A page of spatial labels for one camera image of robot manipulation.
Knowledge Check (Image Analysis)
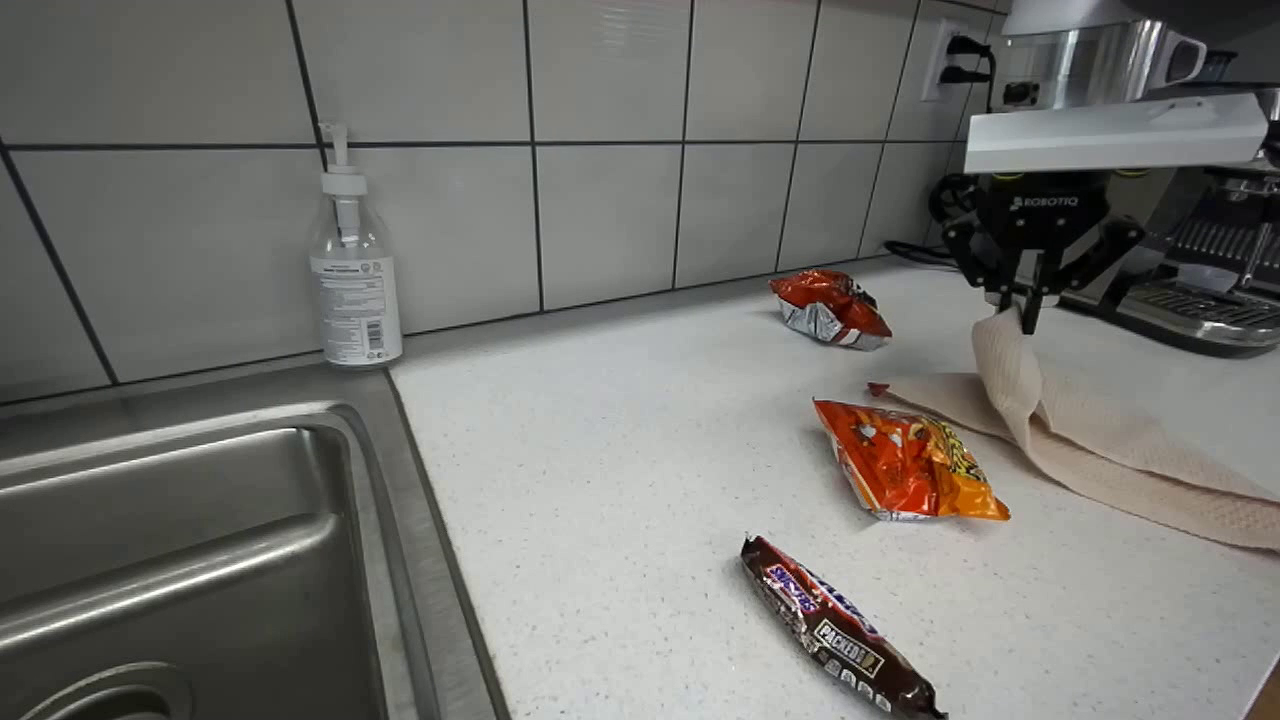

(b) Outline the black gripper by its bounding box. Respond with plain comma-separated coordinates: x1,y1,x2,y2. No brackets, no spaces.
953,170,1151,336

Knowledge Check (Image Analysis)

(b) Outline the beige mesh cloth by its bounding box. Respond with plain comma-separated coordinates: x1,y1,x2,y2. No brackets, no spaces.
862,307,1280,558

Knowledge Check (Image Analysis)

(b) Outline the steel drip tray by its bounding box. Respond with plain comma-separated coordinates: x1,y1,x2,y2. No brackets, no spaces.
1064,275,1280,356

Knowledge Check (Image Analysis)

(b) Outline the steel espresso machine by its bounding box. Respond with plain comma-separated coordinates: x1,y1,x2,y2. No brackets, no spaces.
1102,165,1280,356

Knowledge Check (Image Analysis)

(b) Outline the crumpled red snack wrapper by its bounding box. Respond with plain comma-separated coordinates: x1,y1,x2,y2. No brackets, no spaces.
768,268,897,354

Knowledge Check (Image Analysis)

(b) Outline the orange Cheetos bag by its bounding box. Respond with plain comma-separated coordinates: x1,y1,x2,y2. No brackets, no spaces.
812,398,1013,527

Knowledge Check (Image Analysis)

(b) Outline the brown Snickers bar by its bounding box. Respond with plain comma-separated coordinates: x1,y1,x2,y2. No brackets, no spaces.
736,532,946,720

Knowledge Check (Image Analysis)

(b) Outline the wooden cabinet front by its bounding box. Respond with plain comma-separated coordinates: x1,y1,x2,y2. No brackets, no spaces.
1244,657,1280,720

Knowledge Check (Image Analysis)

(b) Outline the clear pump soap bottle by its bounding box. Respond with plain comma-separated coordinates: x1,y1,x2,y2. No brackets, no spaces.
307,124,408,372

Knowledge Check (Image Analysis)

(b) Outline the stainless steel sink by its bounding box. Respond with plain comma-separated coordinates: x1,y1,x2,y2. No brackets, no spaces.
0,362,510,720

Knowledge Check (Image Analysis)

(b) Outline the black power cable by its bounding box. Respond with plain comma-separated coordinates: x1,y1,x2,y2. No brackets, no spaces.
927,31,1001,234

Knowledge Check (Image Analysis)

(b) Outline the thin black cord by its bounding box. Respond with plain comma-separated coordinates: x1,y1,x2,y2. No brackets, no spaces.
879,235,970,271

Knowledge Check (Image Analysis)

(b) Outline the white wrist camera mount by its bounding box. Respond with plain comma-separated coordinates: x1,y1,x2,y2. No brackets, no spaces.
959,94,1272,175

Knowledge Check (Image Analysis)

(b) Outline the white wall outlet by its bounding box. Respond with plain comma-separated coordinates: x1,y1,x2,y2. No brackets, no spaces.
919,15,997,105

